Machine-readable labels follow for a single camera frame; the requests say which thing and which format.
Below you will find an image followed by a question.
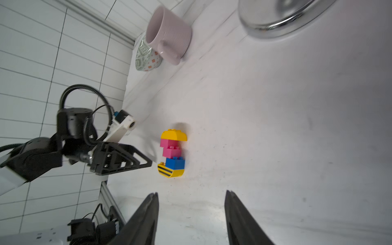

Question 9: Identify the green patterned small bowl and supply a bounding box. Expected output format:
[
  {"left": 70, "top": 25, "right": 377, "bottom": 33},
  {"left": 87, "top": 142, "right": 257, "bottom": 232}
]
[{"left": 135, "top": 36, "right": 162, "bottom": 71}]

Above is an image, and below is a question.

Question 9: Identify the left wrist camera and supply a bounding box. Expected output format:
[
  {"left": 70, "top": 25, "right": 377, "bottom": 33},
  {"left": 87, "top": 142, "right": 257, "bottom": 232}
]
[{"left": 104, "top": 110, "right": 136, "bottom": 143}]

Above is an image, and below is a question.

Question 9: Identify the yellow curved lego brick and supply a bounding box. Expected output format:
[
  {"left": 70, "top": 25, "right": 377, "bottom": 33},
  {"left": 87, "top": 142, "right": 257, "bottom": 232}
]
[{"left": 161, "top": 129, "right": 187, "bottom": 141}]

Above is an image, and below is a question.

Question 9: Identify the left black corrugated cable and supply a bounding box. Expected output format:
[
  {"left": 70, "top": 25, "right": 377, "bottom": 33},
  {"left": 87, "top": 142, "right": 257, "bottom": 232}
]
[{"left": 59, "top": 84, "right": 114, "bottom": 145}]

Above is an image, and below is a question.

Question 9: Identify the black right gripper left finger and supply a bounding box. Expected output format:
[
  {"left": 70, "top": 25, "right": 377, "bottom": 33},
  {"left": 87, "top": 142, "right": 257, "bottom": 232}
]
[{"left": 108, "top": 193, "right": 159, "bottom": 245}]

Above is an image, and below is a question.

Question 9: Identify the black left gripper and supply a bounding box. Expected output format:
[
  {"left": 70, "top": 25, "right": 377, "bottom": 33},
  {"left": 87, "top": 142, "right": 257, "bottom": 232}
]
[{"left": 90, "top": 142, "right": 153, "bottom": 176}]

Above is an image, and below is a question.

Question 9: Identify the pale pink ribbed mug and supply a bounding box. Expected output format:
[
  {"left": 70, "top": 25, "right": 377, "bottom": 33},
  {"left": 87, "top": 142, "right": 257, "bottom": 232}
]
[{"left": 146, "top": 6, "right": 193, "bottom": 65}]

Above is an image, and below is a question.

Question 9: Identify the pink lego brick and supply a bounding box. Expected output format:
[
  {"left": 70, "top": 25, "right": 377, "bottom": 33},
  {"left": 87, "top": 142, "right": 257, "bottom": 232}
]
[
  {"left": 163, "top": 146, "right": 182, "bottom": 159},
  {"left": 160, "top": 139, "right": 178, "bottom": 149}
]

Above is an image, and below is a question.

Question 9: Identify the blue lego brick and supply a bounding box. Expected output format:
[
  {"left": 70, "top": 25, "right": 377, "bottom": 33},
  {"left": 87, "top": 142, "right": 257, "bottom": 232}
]
[{"left": 165, "top": 157, "right": 185, "bottom": 170}]

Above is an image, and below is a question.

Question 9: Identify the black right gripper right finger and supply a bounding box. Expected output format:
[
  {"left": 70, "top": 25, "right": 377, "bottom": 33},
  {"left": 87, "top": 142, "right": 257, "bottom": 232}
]
[{"left": 225, "top": 190, "right": 274, "bottom": 245}]

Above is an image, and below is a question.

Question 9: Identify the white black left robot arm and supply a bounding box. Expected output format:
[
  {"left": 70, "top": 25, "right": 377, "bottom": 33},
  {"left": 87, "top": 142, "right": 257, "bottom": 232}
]
[{"left": 1, "top": 108, "right": 152, "bottom": 195}]

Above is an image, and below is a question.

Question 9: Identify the chrome cup holder stand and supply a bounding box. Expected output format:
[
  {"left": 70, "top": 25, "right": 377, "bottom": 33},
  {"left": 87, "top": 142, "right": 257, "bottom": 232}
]
[{"left": 238, "top": 0, "right": 335, "bottom": 39}]

